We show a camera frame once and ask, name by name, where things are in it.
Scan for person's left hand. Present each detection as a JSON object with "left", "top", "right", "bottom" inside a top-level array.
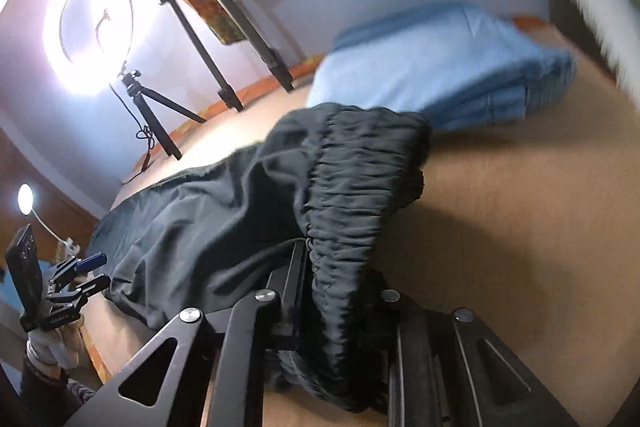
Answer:
[{"left": 26, "top": 316, "right": 84, "bottom": 371}]

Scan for small round lamp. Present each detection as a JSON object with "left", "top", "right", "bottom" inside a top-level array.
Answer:
[{"left": 16, "top": 184, "right": 68, "bottom": 244}]

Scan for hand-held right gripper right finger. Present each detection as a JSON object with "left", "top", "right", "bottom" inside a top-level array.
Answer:
[{"left": 375, "top": 287, "right": 571, "bottom": 427}]

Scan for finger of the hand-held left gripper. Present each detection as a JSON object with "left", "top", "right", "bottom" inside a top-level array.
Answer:
[
  {"left": 74, "top": 273, "right": 113, "bottom": 304},
  {"left": 74, "top": 252, "right": 109, "bottom": 274}
]

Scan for black pants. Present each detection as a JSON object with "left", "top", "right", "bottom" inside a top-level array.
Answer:
[{"left": 85, "top": 102, "right": 433, "bottom": 413}]

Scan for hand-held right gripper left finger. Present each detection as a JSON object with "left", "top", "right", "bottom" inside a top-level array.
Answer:
[{"left": 52, "top": 238, "right": 310, "bottom": 427}]

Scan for ring light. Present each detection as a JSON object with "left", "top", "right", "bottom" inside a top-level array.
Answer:
[{"left": 42, "top": 0, "right": 136, "bottom": 100}]

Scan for person's left forearm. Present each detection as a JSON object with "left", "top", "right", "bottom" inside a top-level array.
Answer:
[{"left": 19, "top": 357, "right": 88, "bottom": 423}]

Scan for black cable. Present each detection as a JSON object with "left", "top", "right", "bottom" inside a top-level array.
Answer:
[{"left": 109, "top": 82, "right": 157, "bottom": 184}]

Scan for folded blue jeans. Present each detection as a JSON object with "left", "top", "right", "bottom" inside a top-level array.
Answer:
[{"left": 305, "top": 2, "right": 576, "bottom": 132}]

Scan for peach bed cover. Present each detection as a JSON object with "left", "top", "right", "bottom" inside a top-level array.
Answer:
[{"left": 80, "top": 14, "right": 640, "bottom": 427}]

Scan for black chair legs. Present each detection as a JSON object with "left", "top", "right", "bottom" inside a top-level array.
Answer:
[{"left": 119, "top": 71, "right": 207, "bottom": 160}]

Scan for large black tripod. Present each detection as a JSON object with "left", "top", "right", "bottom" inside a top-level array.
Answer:
[{"left": 115, "top": 0, "right": 296, "bottom": 112}]

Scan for grey striped cloth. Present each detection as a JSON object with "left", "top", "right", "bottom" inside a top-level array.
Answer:
[{"left": 62, "top": 377, "right": 96, "bottom": 403}]

